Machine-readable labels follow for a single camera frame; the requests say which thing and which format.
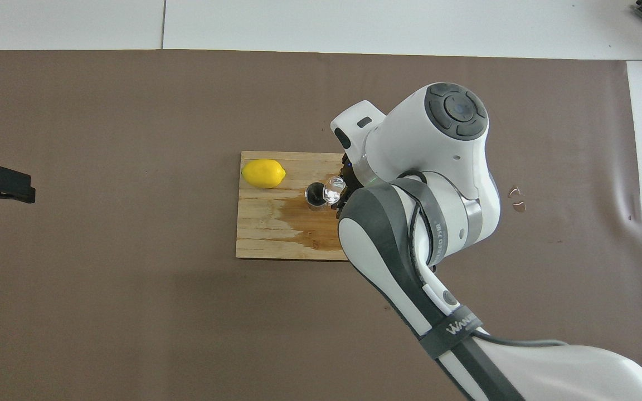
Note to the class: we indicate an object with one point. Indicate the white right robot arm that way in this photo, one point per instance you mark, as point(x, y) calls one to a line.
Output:
point(438, 145)

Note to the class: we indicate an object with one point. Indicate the brown paper table mat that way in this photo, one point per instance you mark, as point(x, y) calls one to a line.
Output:
point(187, 334)

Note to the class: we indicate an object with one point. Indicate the yellow lemon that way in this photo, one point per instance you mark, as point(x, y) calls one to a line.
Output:
point(263, 174)

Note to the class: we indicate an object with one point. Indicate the steel double jigger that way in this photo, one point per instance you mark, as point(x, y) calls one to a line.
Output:
point(314, 196)

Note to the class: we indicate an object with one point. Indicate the wooden cutting board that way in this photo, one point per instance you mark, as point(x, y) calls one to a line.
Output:
point(276, 228)

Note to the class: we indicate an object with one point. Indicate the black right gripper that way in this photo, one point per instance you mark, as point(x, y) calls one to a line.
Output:
point(350, 172)

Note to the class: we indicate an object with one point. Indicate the small clear glass cup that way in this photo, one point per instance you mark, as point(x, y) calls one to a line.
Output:
point(334, 189)

